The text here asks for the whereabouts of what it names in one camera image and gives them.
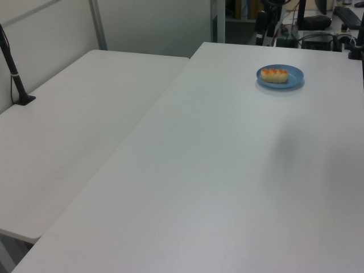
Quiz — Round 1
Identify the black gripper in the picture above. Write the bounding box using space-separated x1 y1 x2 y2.
255 0 287 46

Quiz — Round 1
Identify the orange topped bread loaf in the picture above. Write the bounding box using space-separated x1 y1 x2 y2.
260 67 288 83

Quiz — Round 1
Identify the black control box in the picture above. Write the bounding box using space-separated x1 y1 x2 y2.
275 28 299 48

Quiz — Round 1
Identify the wooden shelf cabinet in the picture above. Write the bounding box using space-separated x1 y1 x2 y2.
234 0 257 20

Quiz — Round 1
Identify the black monitor stand pole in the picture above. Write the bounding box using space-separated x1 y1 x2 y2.
296 0 307 30

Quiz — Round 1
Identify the dark padded pouch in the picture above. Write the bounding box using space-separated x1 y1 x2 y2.
303 15 333 31

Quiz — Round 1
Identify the black electronics box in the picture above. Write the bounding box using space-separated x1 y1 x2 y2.
301 31 334 51

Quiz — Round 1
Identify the blue round plate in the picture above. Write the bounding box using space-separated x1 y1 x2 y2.
255 64 304 90

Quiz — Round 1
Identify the black keyboard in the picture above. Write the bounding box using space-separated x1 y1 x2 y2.
333 6 362 28

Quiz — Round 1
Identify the black clamp stand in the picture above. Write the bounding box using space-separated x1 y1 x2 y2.
348 19 364 60

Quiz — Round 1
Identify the white frame pillar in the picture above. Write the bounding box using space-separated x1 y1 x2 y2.
211 0 226 44

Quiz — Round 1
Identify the grey metal partition post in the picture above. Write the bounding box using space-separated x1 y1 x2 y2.
89 0 108 51

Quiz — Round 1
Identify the black camera stand pole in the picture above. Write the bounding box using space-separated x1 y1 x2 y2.
0 22 37 106

